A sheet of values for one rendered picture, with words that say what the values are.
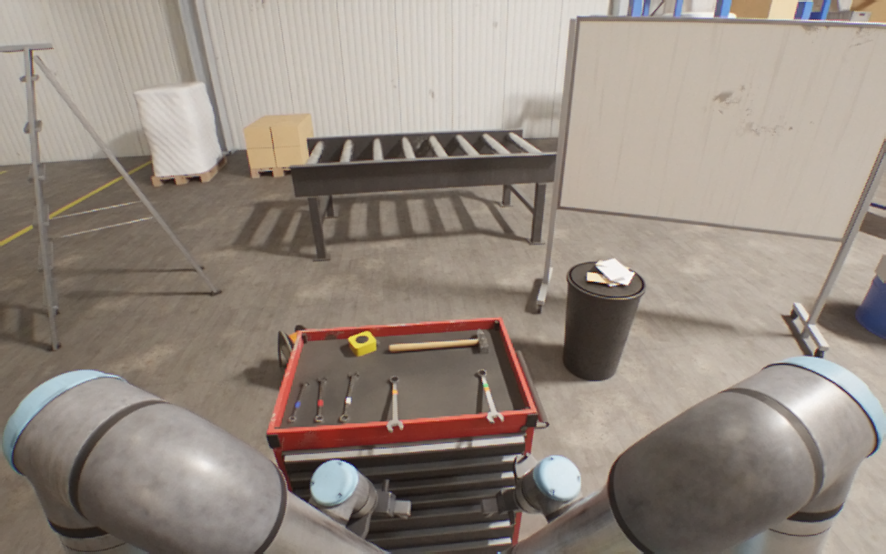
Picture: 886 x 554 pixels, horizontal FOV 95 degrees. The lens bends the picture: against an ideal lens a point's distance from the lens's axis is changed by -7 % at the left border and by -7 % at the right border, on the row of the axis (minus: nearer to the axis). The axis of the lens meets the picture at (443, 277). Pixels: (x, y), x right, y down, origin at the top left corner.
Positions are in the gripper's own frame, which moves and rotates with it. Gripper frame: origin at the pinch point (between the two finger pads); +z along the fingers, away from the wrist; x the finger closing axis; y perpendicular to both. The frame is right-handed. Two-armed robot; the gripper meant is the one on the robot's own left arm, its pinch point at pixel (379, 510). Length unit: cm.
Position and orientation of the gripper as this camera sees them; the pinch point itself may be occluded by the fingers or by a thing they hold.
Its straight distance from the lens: 129.1
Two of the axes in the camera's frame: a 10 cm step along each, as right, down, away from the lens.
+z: 1.8, 6.1, 7.8
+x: -9.8, 0.4, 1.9
